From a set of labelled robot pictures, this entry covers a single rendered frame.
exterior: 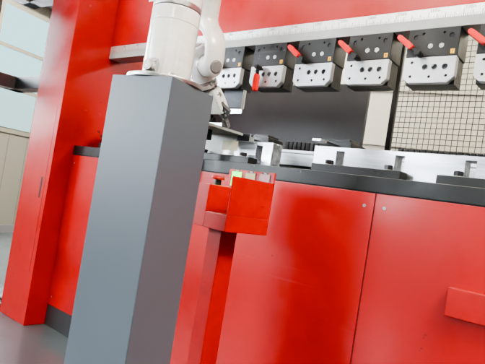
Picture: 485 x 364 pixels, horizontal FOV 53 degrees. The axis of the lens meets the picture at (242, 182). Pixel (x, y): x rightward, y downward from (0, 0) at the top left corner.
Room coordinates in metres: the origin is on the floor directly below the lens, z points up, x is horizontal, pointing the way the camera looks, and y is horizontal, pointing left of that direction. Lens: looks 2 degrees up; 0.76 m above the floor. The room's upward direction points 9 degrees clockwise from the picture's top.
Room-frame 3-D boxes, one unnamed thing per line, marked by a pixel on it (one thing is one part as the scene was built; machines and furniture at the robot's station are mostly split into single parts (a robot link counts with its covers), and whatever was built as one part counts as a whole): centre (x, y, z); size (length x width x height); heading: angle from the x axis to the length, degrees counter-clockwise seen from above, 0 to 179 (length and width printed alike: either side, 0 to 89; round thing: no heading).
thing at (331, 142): (1.81, -0.32, 1.01); 0.26 x 0.12 x 0.05; 141
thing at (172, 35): (1.19, 0.23, 1.09); 0.19 x 0.19 x 0.18
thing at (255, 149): (1.90, 0.04, 0.92); 0.39 x 0.06 x 0.10; 51
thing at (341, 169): (1.50, -0.35, 0.89); 0.30 x 0.05 x 0.03; 51
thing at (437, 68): (1.44, -0.51, 1.26); 0.15 x 0.09 x 0.17; 51
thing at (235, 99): (1.93, 0.09, 1.13); 0.10 x 0.02 x 0.10; 51
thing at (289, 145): (2.11, -0.33, 1.02); 0.37 x 0.06 x 0.04; 51
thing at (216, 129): (1.82, 0.18, 1.00); 0.26 x 0.18 x 0.01; 141
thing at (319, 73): (1.69, -0.20, 1.26); 0.15 x 0.09 x 0.17; 51
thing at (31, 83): (2.54, 1.26, 1.18); 0.40 x 0.24 x 0.07; 51
